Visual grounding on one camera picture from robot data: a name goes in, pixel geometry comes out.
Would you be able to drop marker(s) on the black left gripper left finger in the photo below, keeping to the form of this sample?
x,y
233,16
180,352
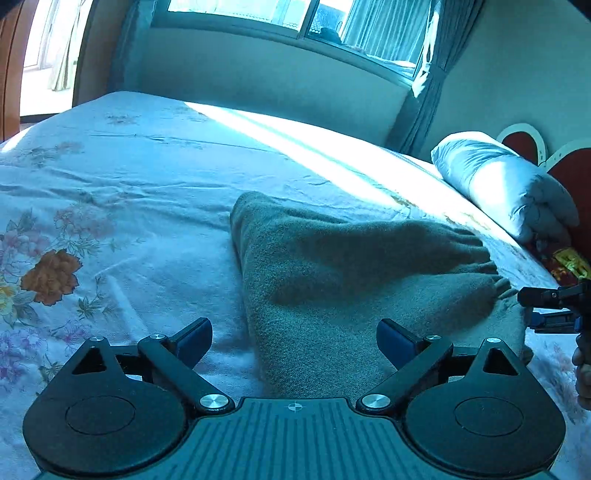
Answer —
x,y
153,376

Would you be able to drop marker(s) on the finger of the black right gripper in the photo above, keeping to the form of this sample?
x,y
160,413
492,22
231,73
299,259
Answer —
x,y
561,322
575,297

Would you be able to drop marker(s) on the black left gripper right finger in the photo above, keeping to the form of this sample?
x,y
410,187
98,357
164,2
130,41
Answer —
x,y
447,375

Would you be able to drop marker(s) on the grey fleece pants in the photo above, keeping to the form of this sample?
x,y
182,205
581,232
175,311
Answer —
x,y
315,288

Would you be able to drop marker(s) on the large bedroom window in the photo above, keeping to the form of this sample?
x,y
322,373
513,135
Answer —
x,y
315,26

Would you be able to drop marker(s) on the person right hand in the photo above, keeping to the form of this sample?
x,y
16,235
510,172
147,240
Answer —
x,y
582,361

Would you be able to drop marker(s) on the red yellow patterned pillow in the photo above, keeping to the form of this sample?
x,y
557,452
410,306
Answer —
x,y
565,264

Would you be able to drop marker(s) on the rolled white blue quilt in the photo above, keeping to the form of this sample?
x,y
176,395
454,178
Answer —
x,y
519,196

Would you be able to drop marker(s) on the red white headboard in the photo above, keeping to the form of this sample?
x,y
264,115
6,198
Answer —
x,y
570,165

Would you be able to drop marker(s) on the floral blue bed sheet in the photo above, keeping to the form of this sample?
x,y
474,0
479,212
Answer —
x,y
115,222

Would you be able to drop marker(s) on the right teal curtain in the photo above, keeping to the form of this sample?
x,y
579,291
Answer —
x,y
429,36

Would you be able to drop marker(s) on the teal curtain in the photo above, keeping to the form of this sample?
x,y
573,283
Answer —
x,y
128,53
429,36

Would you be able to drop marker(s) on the small side window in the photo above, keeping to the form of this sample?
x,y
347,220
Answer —
x,y
52,55

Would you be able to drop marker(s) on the brown wooden door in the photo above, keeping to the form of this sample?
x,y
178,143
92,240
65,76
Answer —
x,y
16,22

